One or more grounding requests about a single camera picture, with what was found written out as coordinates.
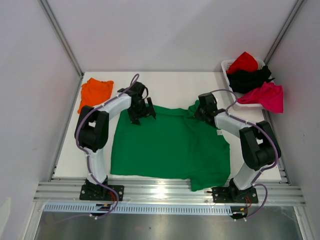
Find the magenta t shirt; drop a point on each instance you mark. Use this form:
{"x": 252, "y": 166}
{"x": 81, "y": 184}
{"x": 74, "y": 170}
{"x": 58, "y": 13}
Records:
{"x": 269, "y": 96}

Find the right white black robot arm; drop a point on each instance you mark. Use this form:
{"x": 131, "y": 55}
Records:
{"x": 259, "y": 146}

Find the white slotted cable duct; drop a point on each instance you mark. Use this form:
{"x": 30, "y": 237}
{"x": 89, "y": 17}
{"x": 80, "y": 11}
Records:
{"x": 130, "y": 208}

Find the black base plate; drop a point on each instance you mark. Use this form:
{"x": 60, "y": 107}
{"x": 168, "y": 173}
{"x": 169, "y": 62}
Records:
{"x": 99, "y": 193}
{"x": 223, "y": 194}

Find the green t shirt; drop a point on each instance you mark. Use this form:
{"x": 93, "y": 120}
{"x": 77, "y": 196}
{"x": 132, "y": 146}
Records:
{"x": 173, "y": 145}

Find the red t shirt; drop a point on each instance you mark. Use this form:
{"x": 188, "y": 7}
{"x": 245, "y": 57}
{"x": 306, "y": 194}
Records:
{"x": 245, "y": 62}

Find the black t shirt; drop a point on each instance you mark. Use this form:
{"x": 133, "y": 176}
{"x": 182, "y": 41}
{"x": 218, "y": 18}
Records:
{"x": 243, "y": 82}

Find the left aluminium frame post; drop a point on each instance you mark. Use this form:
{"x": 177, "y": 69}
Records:
{"x": 49, "y": 13}

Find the orange folded t shirt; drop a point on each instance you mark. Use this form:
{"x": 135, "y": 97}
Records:
{"x": 95, "y": 92}

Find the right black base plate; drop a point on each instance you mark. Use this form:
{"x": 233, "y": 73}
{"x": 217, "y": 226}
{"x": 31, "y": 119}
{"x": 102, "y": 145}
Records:
{"x": 223, "y": 194}

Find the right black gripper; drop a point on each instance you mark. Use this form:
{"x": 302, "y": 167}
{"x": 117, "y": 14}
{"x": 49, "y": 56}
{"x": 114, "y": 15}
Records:
{"x": 200, "y": 113}

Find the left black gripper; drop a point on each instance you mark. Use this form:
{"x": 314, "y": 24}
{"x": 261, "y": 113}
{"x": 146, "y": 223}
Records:
{"x": 135, "y": 117}

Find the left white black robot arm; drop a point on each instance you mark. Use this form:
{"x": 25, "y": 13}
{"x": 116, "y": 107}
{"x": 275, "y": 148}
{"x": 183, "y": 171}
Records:
{"x": 92, "y": 129}

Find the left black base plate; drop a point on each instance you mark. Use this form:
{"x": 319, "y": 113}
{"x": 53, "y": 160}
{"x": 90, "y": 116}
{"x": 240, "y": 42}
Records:
{"x": 99, "y": 193}

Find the aluminium frame post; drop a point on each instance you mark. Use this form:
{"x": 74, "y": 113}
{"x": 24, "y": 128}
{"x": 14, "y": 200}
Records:
{"x": 298, "y": 5}
{"x": 49, "y": 13}

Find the right aluminium frame post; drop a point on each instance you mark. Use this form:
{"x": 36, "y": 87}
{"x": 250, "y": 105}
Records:
{"x": 298, "y": 5}

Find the aluminium mounting rail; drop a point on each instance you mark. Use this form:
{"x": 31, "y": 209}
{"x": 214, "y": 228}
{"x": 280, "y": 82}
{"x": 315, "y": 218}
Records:
{"x": 163, "y": 192}

